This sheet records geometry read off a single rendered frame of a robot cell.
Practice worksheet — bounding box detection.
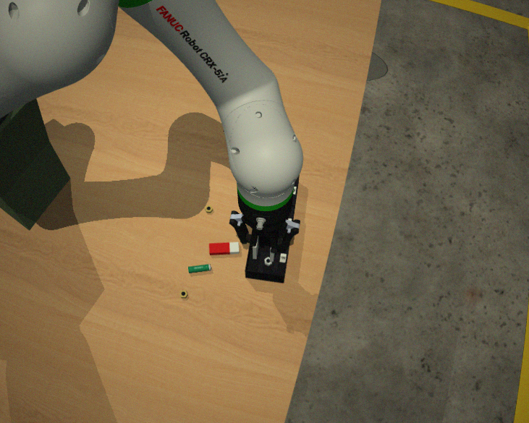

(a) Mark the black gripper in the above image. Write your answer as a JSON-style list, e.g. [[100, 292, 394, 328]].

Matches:
[[229, 210, 300, 262]]

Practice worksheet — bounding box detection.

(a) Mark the black rack of three bins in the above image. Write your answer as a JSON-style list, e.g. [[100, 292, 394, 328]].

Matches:
[[245, 175, 300, 283]]

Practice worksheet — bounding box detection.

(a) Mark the green battery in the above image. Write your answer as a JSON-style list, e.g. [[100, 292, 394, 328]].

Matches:
[[188, 264, 211, 273]]

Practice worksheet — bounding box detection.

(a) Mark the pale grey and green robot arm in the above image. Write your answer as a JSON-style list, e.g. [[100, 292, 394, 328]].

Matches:
[[0, 0, 303, 230]]

